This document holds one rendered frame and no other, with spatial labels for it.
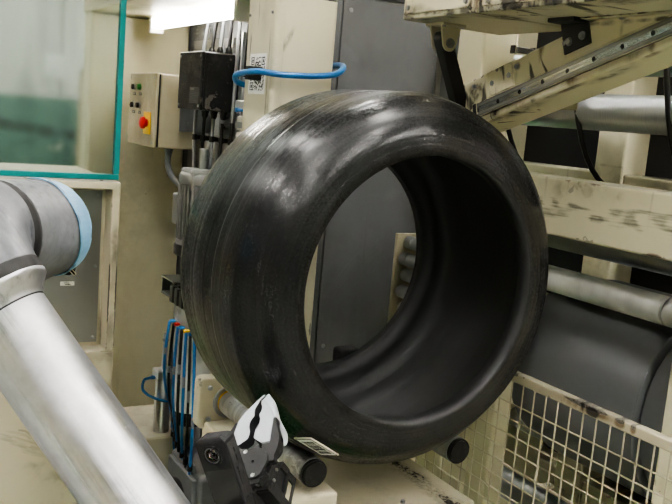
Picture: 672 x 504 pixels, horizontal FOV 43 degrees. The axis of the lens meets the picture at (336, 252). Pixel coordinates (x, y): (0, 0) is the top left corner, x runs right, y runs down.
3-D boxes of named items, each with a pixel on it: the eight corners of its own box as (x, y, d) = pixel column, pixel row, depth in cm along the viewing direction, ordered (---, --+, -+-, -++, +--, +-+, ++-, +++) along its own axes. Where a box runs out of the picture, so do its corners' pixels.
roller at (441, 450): (355, 373, 174) (368, 385, 176) (341, 390, 173) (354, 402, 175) (461, 434, 144) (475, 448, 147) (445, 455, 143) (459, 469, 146)
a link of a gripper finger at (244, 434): (263, 417, 124) (249, 473, 118) (244, 393, 121) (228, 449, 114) (282, 415, 123) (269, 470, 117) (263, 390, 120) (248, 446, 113)
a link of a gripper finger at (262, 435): (282, 415, 123) (269, 470, 117) (263, 390, 120) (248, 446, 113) (301, 412, 122) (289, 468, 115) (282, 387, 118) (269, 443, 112)
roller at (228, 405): (236, 386, 161) (240, 407, 162) (214, 393, 159) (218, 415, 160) (326, 456, 131) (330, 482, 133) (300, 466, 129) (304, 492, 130)
